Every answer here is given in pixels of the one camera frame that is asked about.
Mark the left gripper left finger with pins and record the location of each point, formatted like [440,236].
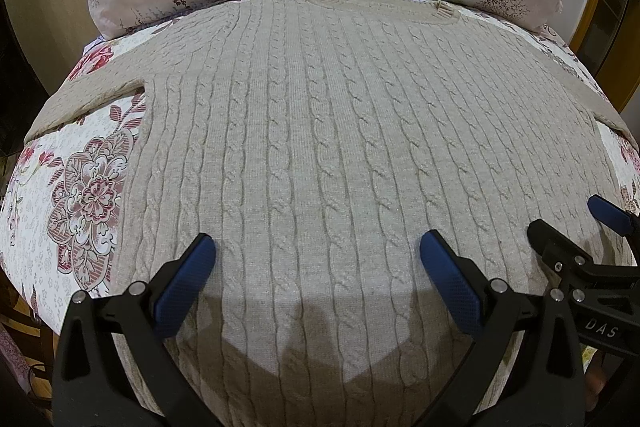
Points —
[112,367]

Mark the wooden headboard frame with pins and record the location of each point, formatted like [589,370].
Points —
[604,34]

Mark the beige cable-knit sweater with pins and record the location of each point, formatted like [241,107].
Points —
[316,141]

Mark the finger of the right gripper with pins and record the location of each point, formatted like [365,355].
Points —
[622,222]
[556,251]

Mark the floral bed sheet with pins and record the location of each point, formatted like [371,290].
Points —
[61,206]

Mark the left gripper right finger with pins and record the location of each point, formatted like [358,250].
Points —
[546,386]

